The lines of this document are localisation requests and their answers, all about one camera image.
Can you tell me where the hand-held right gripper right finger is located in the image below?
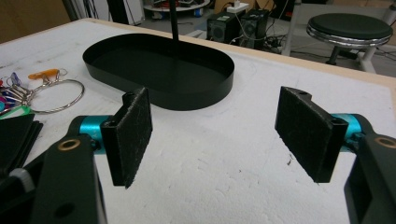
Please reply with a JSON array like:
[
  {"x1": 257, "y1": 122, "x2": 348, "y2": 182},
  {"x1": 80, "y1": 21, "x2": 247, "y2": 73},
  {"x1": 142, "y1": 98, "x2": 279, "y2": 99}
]
[{"x1": 274, "y1": 86, "x2": 364, "y2": 184}]

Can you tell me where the white round base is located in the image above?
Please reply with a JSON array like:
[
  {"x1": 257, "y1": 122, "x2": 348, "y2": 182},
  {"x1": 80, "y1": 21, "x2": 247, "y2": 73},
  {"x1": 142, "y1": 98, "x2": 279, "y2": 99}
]
[{"x1": 143, "y1": 0, "x2": 212, "y2": 13}]

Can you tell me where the black folded wallet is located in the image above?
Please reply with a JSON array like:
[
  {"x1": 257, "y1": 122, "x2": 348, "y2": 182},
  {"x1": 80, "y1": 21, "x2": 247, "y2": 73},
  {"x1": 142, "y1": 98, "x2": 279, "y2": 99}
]
[{"x1": 0, "y1": 113, "x2": 44, "y2": 175}]

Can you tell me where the white power strip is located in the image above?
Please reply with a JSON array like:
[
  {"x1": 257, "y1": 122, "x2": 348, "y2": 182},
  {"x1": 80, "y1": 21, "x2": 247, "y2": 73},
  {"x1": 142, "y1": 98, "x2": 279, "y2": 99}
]
[{"x1": 226, "y1": 1, "x2": 250, "y2": 14}]

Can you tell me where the black computer box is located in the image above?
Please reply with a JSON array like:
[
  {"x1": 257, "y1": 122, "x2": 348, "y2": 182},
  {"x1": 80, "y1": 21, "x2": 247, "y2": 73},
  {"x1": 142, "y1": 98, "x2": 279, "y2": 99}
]
[
  {"x1": 206, "y1": 11, "x2": 243, "y2": 44},
  {"x1": 238, "y1": 8, "x2": 271, "y2": 49}
]

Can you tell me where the large silver key ring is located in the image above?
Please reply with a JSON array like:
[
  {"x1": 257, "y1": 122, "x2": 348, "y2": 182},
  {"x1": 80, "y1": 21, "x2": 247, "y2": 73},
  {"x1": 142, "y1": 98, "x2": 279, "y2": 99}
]
[{"x1": 28, "y1": 78, "x2": 86, "y2": 114}]

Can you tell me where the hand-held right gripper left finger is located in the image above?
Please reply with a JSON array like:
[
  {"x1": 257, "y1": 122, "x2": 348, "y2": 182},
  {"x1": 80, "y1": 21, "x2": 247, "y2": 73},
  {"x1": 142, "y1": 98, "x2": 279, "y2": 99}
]
[{"x1": 70, "y1": 87, "x2": 154, "y2": 189}]

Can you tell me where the white table leg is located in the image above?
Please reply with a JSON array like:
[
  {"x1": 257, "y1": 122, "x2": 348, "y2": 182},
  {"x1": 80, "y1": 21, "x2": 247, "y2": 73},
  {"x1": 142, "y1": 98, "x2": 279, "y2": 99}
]
[{"x1": 281, "y1": 0, "x2": 303, "y2": 57}]

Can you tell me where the orange key tag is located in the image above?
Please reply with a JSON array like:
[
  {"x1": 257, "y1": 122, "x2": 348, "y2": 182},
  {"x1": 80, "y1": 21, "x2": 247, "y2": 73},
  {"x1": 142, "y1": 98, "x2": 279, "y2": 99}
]
[{"x1": 27, "y1": 68, "x2": 61, "y2": 81}]

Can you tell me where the black round chrome stool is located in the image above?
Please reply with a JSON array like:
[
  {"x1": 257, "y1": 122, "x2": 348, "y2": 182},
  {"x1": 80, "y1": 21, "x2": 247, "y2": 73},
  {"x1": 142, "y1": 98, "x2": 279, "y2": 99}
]
[{"x1": 305, "y1": 12, "x2": 394, "y2": 75}]

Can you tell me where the black metal pole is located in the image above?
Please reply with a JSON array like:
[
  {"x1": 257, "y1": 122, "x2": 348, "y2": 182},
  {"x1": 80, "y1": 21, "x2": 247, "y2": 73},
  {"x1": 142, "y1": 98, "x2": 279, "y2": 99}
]
[{"x1": 168, "y1": 0, "x2": 180, "y2": 45}]

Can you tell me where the black oval metal tray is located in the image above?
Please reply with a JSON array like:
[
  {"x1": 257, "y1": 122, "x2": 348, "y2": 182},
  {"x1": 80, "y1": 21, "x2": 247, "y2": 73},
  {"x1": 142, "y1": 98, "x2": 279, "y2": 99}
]
[{"x1": 82, "y1": 33, "x2": 235, "y2": 112}]

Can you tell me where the bunch of coloured key tags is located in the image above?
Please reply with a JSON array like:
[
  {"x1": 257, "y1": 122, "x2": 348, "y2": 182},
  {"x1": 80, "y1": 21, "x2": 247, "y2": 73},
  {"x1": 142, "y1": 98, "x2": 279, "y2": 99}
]
[{"x1": 0, "y1": 72, "x2": 35, "y2": 120}]

